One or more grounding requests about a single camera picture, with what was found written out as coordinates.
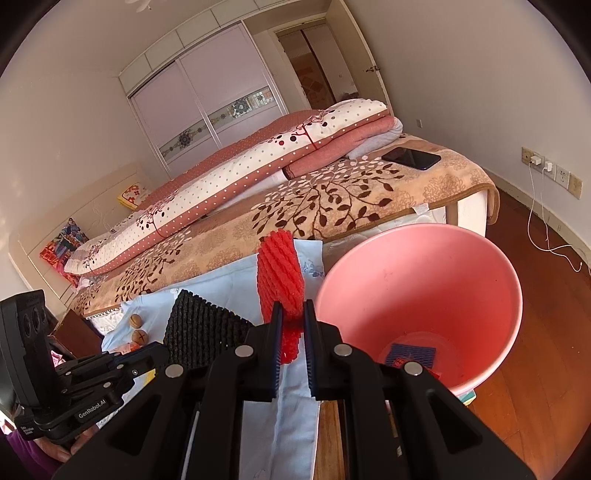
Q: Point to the white charger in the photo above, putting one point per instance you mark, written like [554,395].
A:
[535,161]
[548,166]

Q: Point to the beige wall plate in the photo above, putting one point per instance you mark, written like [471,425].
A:
[576,186]

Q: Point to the white headboard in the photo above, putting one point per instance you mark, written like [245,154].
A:
[69,203]

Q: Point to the brown patterned door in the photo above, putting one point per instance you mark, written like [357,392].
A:
[314,69]

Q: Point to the white bed frame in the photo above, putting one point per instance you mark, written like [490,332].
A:
[471,212]

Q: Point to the black foam net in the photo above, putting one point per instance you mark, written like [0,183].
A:
[198,323]

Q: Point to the orange snack packet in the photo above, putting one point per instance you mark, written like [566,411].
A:
[124,349]

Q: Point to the colourful printed pillow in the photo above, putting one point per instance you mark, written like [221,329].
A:
[62,249]

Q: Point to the brown walnut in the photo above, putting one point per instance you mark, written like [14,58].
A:
[135,320]

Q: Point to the brown wooden nightstand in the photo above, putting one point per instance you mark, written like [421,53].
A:
[78,330]

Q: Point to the light blue floral cloth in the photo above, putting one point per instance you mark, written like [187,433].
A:
[221,286]

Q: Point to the purple foam net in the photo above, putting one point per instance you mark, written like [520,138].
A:
[411,353]

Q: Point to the pink folded blanket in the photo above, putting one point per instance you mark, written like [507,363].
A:
[341,147]

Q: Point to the white door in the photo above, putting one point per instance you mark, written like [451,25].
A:
[364,46]

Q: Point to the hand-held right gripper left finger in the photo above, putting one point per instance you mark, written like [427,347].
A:
[277,353]

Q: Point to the white ceiling lamp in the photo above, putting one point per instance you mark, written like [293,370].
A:
[141,3]

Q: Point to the yellow floral pillow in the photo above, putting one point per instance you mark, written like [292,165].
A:
[131,194]

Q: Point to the beige wall socket with charger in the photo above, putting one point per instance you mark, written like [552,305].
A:
[527,154]

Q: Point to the person's left hand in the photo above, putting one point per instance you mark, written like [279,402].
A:
[62,451]

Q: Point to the grey white folded cloth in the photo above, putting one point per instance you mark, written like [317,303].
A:
[383,141]

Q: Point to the person's left forearm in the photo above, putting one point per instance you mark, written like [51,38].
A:
[23,461]

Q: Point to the pink plastic bucket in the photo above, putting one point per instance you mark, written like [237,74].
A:
[415,286]

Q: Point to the white sliding door wardrobe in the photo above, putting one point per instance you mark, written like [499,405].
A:
[207,83]

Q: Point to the red foam net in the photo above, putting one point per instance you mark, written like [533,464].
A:
[277,272]

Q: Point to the white wall socket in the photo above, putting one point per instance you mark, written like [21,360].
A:
[562,175]

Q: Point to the brown leaf print blanket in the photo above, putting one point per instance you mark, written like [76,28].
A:
[323,198]

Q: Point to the black smartphone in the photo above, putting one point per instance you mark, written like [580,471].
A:
[411,158]

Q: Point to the polka dot folded quilt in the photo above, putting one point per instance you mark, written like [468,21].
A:
[231,161]

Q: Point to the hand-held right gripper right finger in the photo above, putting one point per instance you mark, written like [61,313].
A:
[308,355]

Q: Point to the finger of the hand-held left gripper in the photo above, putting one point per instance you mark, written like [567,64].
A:
[124,354]
[111,376]

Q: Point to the cross cracked walnut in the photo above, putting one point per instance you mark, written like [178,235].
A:
[138,337]

